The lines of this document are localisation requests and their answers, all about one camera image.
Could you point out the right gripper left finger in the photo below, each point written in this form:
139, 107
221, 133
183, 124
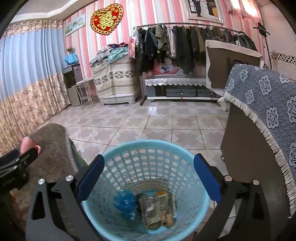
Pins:
56, 208

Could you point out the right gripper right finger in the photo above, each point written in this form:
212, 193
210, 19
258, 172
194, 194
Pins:
252, 221

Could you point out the blue plastic bag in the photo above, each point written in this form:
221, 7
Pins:
125, 202

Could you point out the printed paper bag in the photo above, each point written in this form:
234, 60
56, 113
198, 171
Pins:
161, 211

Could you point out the pink pig toy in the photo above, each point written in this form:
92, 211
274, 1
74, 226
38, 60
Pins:
28, 143

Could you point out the brown shaggy carpet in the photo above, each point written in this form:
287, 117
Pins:
55, 162

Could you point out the blue and floral curtain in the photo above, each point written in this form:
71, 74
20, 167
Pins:
32, 82

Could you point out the light blue plastic basket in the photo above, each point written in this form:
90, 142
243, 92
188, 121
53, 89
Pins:
144, 168

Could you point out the small metal side table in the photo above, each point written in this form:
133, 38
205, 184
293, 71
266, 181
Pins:
84, 91

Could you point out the grey water dispenser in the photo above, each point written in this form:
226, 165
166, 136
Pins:
72, 74

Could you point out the blue patterned fringed cloth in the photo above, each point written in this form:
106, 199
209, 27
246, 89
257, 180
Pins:
268, 99

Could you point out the blue wrapped plant pot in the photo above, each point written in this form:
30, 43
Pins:
71, 57

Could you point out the patterned cloth covered cabinet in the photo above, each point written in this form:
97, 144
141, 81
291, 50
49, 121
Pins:
116, 82

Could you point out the lace covered low shelf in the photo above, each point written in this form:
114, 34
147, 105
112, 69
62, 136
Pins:
181, 88

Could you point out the pile of folded clothes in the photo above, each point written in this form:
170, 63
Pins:
110, 53

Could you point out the cloth covered television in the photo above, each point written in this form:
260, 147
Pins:
221, 57

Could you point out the red gold heart decoration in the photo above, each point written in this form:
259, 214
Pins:
104, 21

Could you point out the clothes rack with garments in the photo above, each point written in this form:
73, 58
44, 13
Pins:
177, 49

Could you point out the landscape wall picture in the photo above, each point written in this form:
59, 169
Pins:
74, 25

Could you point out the framed wall picture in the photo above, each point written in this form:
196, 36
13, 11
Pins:
204, 10

